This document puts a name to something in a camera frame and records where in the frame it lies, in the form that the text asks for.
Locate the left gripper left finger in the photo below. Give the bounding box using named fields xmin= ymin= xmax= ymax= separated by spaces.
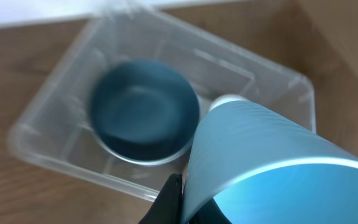
xmin=139 ymin=174 xmax=183 ymax=224

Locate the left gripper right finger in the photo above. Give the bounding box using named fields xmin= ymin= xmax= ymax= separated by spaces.
xmin=189 ymin=198 xmax=231 ymax=224

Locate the light blue cup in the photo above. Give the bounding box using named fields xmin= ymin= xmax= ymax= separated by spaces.
xmin=181 ymin=101 xmax=358 ymax=223

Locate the dark blue bowl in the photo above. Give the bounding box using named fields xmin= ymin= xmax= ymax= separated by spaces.
xmin=88 ymin=59 xmax=201 ymax=162

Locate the light blue bowl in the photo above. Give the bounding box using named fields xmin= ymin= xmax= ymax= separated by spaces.
xmin=208 ymin=94 xmax=248 ymax=111

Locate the beige bowl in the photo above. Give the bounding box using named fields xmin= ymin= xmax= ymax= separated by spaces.
xmin=93 ymin=134 xmax=193 ymax=166

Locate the clear plastic storage container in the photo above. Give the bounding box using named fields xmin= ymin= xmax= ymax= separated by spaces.
xmin=9 ymin=1 xmax=316 ymax=201

